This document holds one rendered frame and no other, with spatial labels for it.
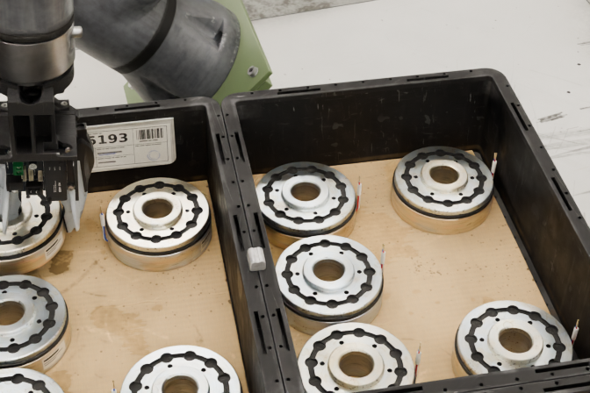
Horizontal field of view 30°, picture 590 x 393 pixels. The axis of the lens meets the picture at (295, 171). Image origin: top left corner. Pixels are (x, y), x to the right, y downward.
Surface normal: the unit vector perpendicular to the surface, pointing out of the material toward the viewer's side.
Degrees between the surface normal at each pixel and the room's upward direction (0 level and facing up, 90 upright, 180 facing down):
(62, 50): 94
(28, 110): 91
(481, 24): 0
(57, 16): 93
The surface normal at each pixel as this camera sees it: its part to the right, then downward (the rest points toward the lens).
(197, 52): 0.37, 0.04
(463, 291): 0.02, -0.75
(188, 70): 0.18, 0.34
